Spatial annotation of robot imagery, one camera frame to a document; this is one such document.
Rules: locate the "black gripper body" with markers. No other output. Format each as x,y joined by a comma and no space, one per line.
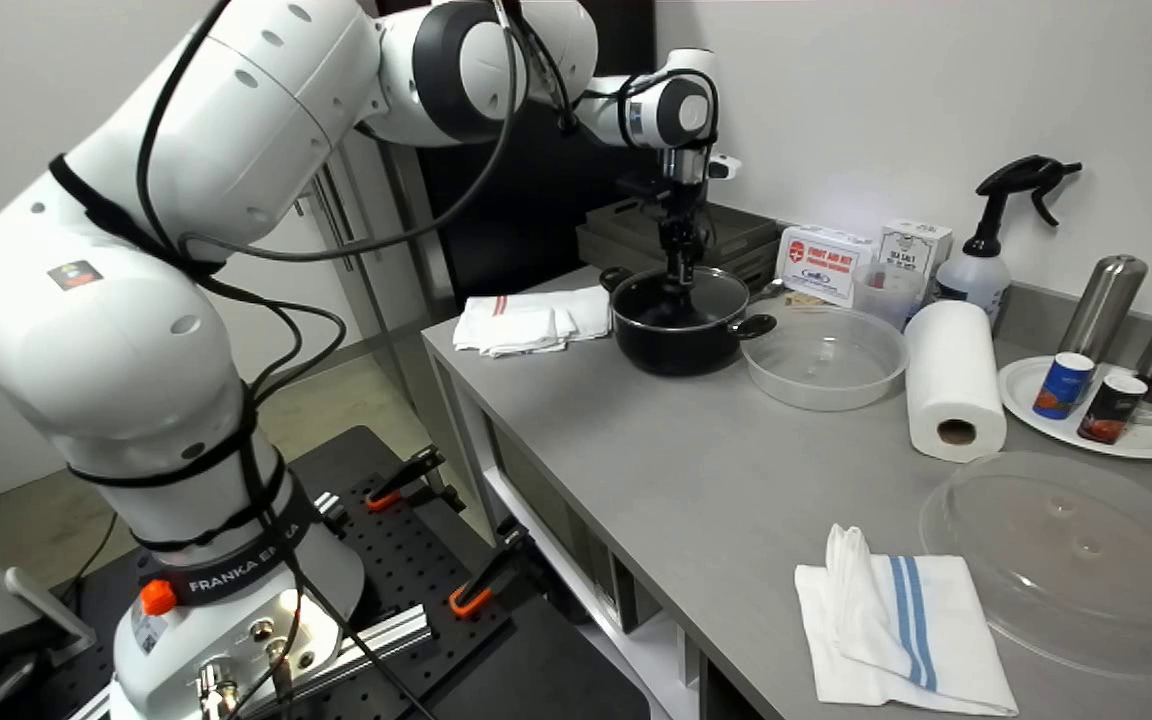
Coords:
687,201

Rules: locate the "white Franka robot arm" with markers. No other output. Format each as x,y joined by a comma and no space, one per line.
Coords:
111,347

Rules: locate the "black cooking pot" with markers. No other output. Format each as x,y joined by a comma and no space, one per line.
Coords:
676,352

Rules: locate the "red and white box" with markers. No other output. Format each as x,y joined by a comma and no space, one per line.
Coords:
823,265

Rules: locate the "white towel with red stripe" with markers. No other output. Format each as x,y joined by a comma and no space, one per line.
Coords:
529,326

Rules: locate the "clear glass bowl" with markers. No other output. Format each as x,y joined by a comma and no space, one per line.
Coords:
823,363

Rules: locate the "dark tall refrigerator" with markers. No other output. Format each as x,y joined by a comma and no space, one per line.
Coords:
521,214

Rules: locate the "small white box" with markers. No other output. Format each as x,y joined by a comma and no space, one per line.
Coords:
912,265

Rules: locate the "white paper towel roll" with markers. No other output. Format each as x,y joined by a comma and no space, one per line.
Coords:
957,386

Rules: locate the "clear spray bottle black trigger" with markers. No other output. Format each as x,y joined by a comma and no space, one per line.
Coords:
988,272

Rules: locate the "small blue and white jar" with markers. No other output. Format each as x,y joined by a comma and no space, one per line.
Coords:
1060,386

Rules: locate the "black robot table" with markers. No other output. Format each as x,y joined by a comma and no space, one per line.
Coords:
401,565

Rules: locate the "white towel with blue stripes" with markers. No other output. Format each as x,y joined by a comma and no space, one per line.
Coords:
896,640

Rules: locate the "small dark red jar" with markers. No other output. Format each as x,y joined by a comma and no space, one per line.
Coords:
1111,409

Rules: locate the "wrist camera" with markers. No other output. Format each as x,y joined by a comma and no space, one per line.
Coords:
723,167

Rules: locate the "aluminium rail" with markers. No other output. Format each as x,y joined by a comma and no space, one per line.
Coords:
388,633

